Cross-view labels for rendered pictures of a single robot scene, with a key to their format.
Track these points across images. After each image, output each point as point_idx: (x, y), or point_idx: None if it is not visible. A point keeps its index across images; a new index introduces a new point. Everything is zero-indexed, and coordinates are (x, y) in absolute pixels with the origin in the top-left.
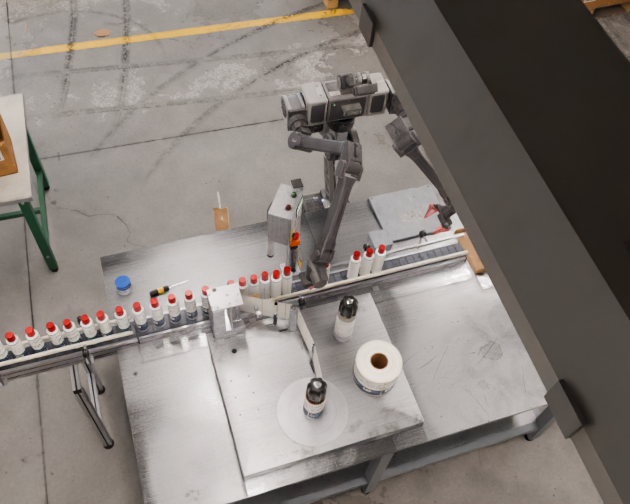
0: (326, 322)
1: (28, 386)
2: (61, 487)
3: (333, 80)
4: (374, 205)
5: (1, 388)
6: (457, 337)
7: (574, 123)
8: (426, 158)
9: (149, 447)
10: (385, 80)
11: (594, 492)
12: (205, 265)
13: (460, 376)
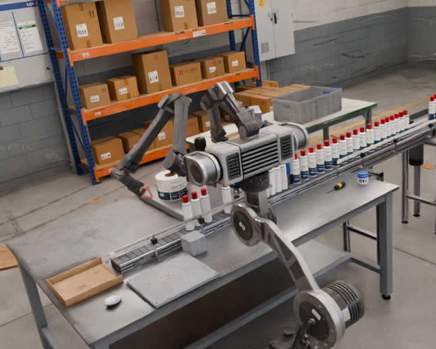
0: (215, 200)
1: (425, 256)
2: (353, 237)
3: (264, 137)
4: (210, 269)
5: None
6: (117, 230)
7: None
8: (153, 122)
9: None
10: (213, 156)
11: (4, 338)
12: (324, 203)
13: (115, 217)
